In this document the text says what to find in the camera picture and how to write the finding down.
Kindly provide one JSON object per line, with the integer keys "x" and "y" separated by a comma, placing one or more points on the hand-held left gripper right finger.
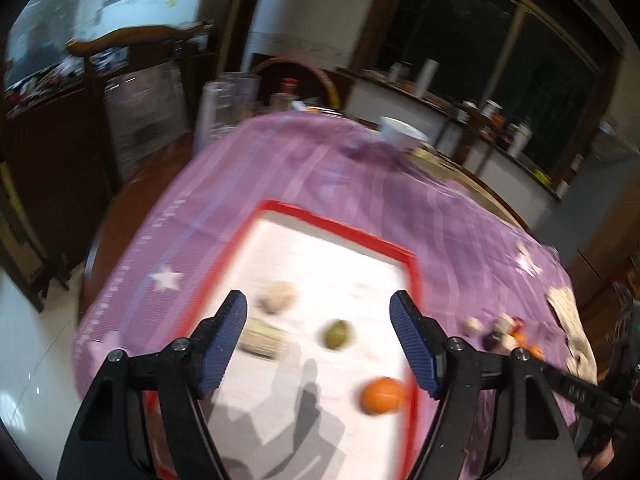
{"x": 415, "y": 345}

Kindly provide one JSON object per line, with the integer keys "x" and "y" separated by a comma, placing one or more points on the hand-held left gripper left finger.
{"x": 222, "y": 347}

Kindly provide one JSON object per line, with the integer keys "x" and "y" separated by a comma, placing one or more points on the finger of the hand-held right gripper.
{"x": 575, "y": 390}

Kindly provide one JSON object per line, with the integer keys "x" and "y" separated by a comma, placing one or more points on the tan striped block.
{"x": 262, "y": 342}

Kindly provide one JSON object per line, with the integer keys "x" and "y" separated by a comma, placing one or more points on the orange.
{"x": 382, "y": 395}

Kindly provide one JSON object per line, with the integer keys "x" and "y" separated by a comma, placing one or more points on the dark purple fruit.
{"x": 492, "y": 342}

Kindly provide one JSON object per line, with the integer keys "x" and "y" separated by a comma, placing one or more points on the green round fruit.
{"x": 337, "y": 335}

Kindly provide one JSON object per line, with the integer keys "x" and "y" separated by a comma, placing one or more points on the red rimmed white tray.
{"x": 310, "y": 285}

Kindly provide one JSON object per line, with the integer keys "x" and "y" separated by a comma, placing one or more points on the small orange fruit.
{"x": 535, "y": 351}

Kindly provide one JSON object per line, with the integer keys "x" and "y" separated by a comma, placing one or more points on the beige patterned cloth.
{"x": 570, "y": 325}

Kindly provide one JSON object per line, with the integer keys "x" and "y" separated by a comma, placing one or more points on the purple striped tablecloth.
{"x": 310, "y": 170}

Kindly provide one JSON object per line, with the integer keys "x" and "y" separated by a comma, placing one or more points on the white bowl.
{"x": 400, "y": 132}

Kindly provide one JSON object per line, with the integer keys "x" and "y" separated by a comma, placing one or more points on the white bottle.
{"x": 520, "y": 137}

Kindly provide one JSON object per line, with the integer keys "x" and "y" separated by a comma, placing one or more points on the clear plastic pitcher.
{"x": 225, "y": 105}

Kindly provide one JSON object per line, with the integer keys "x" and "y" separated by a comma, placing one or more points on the dark wooden sideboard cabinet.
{"x": 50, "y": 170}

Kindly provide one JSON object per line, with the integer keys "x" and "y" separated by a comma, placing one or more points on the red labelled jar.
{"x": 491, "y": 109}

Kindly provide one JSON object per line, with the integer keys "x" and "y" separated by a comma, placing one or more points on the plastic wrapped wooden chair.
{"x": 145, "y": 105}

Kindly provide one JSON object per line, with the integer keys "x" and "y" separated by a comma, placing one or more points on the red capped bottle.
{"x": 287, "y": 92}

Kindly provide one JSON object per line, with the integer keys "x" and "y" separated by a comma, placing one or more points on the white roll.
{"x": 427, "y": 77}

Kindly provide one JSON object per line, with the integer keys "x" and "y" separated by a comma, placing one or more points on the metal jar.
{"x": 400, "y": 71}

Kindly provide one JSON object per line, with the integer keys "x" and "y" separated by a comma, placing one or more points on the round backed wooden chair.
{"x": 320, "y": 77}

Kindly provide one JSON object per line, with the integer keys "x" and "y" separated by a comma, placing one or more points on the dark window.
{"x": 500, "y": 60}

